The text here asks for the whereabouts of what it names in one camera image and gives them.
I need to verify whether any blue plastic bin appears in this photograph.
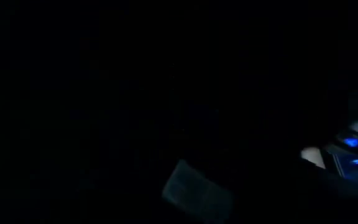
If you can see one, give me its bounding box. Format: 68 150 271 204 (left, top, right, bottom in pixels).
334 136 358 188

